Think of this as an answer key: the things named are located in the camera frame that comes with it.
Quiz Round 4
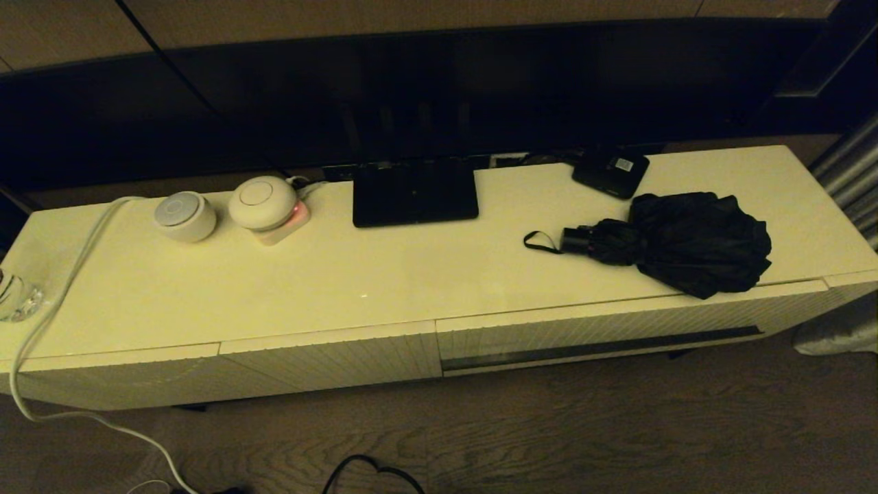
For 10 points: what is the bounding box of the cream white ribbed drawer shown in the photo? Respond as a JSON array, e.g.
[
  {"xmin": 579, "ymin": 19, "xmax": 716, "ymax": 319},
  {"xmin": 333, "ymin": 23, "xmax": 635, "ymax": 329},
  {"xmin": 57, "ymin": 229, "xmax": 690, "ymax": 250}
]
[{"xmin": 436, "ymin": 279, "xmax": 831, "ymax": 377}]

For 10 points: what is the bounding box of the black umbrella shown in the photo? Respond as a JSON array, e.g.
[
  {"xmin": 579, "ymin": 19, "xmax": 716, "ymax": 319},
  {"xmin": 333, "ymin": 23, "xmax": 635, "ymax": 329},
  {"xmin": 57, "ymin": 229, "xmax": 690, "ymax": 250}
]
[{"xmin": 523, "ymin": 192, "xmax": 772, "ymax": 300}]

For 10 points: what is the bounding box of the white TV cabinet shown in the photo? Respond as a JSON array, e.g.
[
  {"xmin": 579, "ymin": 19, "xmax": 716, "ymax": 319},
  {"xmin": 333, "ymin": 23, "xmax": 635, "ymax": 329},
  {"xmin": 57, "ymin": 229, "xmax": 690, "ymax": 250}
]
[{"xmin": 0, "ymin": 144, "xmax": 878, "ymax": 412}]

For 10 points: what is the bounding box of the white power strip red light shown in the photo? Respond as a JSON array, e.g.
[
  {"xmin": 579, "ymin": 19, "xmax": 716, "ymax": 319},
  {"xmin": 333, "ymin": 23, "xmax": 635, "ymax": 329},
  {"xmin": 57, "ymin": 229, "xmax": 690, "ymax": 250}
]
[{"xmin": 252, "ymin": 199, "xmax": 311, "ymax": 246}]

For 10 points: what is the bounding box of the wide ribbed cabinet front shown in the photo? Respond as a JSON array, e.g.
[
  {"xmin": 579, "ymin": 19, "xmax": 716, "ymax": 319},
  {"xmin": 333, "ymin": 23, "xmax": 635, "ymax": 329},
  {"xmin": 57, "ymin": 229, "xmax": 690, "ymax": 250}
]
[{"xmin": 218, "ymin": 320, "xmax": 443, "ymax": 399}]

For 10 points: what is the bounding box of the large black television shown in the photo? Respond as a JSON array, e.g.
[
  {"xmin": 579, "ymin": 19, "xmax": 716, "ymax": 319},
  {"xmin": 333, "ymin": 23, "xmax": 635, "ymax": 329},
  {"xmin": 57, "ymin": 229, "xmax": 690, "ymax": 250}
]
[{"xmin": 0, "ymin": 17, "xmax": 878, "ymax": 189}]

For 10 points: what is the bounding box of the black set-top box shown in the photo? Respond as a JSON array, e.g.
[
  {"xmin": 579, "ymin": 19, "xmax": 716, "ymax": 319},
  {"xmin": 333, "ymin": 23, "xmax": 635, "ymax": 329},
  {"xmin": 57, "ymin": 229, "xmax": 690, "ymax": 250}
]
[{"xmin": 571, "ymin": 148, "xmax": 650, "ymax": 200}]

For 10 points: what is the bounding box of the white round dome device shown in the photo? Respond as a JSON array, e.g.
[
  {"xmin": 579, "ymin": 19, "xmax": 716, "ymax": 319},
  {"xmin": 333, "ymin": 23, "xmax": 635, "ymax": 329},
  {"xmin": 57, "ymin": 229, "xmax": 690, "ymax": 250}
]
[{"xmin": 228, "ymin": 176, "xmax": 298, "ymax": 231}]

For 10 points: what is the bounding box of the white speaker grey top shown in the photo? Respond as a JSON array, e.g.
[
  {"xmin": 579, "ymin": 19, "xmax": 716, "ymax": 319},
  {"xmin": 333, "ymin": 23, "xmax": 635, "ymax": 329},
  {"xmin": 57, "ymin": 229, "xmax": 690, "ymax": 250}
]
[{"xmin": 154, "ymin": 191, "xmax": 217, "ymax": 242}]

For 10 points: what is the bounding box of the plain cream cabinet front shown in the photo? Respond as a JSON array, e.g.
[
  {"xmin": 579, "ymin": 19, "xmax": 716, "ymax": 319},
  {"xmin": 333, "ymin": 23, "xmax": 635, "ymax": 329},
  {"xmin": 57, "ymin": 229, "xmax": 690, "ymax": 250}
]
[{"xmin": 0, "ymin": 343, "xmax": 222, "ymax": 412}]

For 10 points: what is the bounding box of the white cloth on floor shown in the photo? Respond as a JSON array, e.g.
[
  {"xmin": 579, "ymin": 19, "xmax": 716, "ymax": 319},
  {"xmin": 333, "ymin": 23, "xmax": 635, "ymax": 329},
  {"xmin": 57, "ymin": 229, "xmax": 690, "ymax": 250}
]
[{"xmin": 792, "ymin": 292, "xmax": 878, "ymax": 356}]

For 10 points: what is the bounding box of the silver ribbed column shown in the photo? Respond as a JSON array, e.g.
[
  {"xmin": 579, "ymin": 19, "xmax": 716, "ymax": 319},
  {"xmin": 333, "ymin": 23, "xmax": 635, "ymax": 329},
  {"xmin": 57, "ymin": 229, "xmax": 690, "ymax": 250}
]
[{"xmin": 809, "ymin": 113, "xmax": 878, "ymax": 251}]

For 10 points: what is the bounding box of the clear glass object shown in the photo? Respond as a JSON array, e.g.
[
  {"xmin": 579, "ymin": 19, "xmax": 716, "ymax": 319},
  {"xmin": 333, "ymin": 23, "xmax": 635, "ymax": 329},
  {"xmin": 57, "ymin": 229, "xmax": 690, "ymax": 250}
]
[{"xmin": 0, "ymin": 269, "xmax": 43, "ymax": 322}]

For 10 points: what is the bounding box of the black television base plate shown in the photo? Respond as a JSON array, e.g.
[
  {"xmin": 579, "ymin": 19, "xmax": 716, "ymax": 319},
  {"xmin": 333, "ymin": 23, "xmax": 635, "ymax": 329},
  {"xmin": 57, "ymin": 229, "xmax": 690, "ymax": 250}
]
[{"xmin": 352, "ymin": 156, "xmax": 479, "ymax": 228}]

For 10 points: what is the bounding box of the black floor cable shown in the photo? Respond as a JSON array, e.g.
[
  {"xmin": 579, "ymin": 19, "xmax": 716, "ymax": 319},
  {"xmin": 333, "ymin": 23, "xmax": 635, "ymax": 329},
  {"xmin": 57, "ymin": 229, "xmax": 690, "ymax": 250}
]
[{"xmin": 322, "ymin": 454, "xmax": 426, "ymax": 494}]

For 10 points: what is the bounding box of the thin black hanging cable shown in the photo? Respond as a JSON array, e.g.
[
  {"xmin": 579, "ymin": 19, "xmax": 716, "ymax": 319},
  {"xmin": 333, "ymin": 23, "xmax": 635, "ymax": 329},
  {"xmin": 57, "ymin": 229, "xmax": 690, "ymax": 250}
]
[{"xmin": 115, "ymin": 0, "xmax": 292, "ymax": 178}]

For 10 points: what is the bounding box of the white power cable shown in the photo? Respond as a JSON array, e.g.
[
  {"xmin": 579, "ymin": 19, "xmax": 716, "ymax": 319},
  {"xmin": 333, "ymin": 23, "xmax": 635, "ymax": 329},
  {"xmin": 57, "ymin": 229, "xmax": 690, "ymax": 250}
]
[{"xmin": 8, "ymin": 196, "xmax": 200, "ymax": 494}]

